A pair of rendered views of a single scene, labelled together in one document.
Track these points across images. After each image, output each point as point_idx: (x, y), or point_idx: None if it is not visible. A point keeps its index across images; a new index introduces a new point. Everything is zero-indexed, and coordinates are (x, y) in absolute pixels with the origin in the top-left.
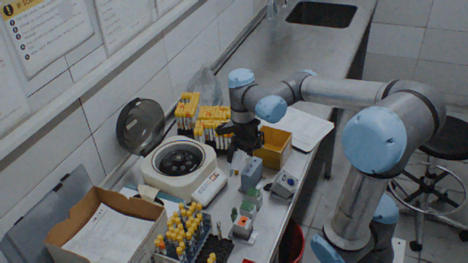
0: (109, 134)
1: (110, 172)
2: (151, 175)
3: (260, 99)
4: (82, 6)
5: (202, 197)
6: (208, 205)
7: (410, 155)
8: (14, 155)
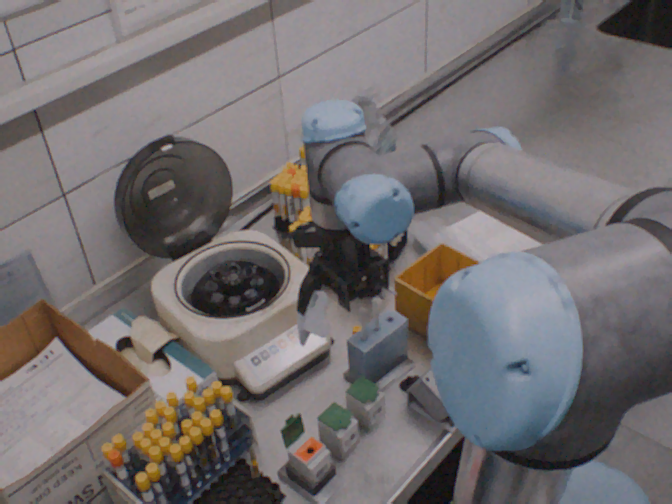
0: (109, 202)
1: (105, 278)
2: (165, 303)
3: (349, 180)
4: None
5: (256, 374)
6: (267, 393)
7: (608, 420)
8: None
